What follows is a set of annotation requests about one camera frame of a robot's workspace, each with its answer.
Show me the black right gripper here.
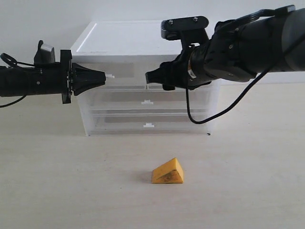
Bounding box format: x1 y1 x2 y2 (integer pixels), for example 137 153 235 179
145 44 214 91

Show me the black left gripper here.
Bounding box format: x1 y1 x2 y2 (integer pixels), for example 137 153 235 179
35 49 105 104

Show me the yellow wedge block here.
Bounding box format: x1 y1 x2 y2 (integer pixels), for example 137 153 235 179
151 157 184 184

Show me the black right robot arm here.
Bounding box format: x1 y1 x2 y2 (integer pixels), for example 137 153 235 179
145 5 305 91

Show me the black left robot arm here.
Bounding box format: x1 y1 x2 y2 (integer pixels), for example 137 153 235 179
0 50 106 104

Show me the middle wide clear drawer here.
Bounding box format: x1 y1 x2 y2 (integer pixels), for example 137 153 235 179
83 86 213 112

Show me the wide clear drawer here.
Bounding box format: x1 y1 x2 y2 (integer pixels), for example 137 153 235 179
88 109 211 134
83 86 213 112

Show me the bottom wide clear drawer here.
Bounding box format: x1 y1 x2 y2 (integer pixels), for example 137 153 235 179
88 109 211 134

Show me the white plastic drawer cabinet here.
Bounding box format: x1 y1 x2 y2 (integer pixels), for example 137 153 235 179
71 21 220 136

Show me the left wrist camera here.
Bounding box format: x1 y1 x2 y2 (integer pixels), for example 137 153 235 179
34 40 55 64

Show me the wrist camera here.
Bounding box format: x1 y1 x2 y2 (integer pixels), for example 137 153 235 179
161 16 209 41
34 40 55 64

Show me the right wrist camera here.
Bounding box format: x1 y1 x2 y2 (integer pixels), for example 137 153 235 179
161 16 209 41

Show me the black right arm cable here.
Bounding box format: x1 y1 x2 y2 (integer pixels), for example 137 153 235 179
185 4 305 125

